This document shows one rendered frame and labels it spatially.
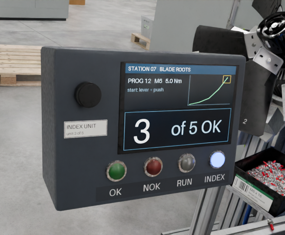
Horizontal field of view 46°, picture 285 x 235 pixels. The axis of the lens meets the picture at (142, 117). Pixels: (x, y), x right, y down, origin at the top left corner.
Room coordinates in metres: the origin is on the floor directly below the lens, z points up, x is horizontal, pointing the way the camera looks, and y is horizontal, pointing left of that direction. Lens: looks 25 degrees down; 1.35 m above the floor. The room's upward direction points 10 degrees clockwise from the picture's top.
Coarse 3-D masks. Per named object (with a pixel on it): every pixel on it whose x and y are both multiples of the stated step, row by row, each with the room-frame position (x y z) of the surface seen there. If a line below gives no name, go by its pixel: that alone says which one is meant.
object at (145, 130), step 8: (128, 112) 0.36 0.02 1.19; (136, 112) 0.37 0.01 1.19; (144, 112) 0.37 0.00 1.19; (152, 112) 0.38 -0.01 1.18; (160, 112) 0.38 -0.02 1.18; (128, 120) 0.36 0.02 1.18; (136, 120) 0.36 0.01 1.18; (144, 120) 0.37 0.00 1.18; (152, 120) 0.37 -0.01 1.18; (160, 120) 0.38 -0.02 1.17; (128, 128) 0.36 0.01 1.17; (136, 128) 0.36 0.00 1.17; (144, 128) 0.37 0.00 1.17; (152, 128) 0.37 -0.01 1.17; (128, 136) 0.35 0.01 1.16; (136, 136) 0.36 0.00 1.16; (144, 136) 0.36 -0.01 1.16; (152, 136) 0.37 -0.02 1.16; (128, 144) 0.35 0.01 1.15; (136, 144) 0.36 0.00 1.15; (144, 144) 0.36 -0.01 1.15; (152, 144) 0.37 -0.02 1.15
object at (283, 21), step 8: (272, 16) 1.17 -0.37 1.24; (280, 16) 1.16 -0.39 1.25; (264, 24) 1.17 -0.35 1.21; (280, 24) 1.13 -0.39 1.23; (264, 32) 1.14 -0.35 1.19; (272, 32) 1.10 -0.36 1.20; (280, 32) 1.08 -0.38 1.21; (264, 40) 1.10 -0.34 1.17; (272, 40) 1.09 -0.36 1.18; (280, 40) 1.08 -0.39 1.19; (272, 48) 1.11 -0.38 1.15; (280, 48) 1.10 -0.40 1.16; (280, 56) 1.13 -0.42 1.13
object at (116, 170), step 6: (114, 162) 0.34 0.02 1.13; (120, 162) 0.34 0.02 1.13; (108, 168) 0.33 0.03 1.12; (114, 168) 0.33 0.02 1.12; (120, 168) 0.33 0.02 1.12; (126, 168) 0.34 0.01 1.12; (108, 174) 0.33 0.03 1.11; (114, 174) 0.33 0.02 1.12; (120, 174) 0.33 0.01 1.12; (114, 180) 0.33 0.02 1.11
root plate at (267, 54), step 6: (264, 48) 1.12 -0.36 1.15; (258, 54) 1.11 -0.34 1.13; (264, 54) 1.11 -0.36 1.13; (270, 54) 1.11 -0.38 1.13; (258, 60) 1.09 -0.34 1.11; (264, 60) 1.10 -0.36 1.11; (276, 60) 1.10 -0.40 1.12; (282, 60) 1.10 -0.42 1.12; (264, 66) 1.08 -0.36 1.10; (270, 66) 1.09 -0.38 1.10; (276, 72) 1.08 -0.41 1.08
